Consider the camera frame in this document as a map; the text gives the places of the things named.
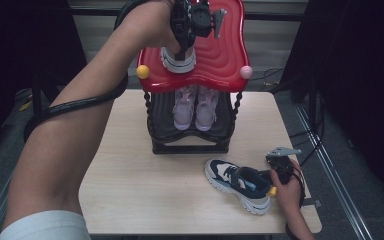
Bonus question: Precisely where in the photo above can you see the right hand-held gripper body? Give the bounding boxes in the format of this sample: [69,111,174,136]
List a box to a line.
[265,145,303,185]

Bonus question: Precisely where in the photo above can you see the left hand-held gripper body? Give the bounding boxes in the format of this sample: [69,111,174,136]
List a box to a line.
[169,0,228,51]

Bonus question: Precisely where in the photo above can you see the navy and white sneaker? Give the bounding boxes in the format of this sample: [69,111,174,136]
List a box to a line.
[204,158,278,216]
[159,45,198,75]

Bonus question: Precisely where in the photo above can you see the red and black shoe rack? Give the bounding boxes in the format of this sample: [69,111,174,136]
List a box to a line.
[135,0,254,155]

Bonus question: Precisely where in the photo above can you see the purple sandal with star charm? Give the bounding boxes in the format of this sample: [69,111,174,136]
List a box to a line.
[194,85,220,133]

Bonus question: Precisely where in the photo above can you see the person's right hand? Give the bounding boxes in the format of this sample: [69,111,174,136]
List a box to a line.
[269,159,304,215]

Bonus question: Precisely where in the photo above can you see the person's left hand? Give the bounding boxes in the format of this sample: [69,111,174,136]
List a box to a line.
[121,0,182,55]

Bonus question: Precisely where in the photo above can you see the grey tape piece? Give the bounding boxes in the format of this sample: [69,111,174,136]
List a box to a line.
[300,197,323,208]

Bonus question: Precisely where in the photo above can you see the black metal stand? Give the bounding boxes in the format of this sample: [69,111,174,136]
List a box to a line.
[30,74,64,118]
[269,75,318,133]

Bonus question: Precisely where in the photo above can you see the black horizontal bar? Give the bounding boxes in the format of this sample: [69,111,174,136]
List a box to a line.
[69,7,305,22]

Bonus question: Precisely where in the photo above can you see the black curtain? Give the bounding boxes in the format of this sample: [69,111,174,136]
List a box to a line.
[0,0,94,158]
[279,0,384,209]

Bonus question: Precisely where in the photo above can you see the yellow tape piece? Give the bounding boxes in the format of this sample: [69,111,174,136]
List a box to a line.
[18,99,33,113]

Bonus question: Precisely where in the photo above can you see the person's white shirt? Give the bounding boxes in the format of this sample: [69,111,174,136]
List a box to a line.
[0,210,92,240]

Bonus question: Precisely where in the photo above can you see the right hand-held gripper black cable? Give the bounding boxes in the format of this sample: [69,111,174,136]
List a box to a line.
[284,167,307,240]

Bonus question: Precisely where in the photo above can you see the black floor cable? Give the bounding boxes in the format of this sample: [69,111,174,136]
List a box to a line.
[249,67,285,92]
[288,93,327,165]

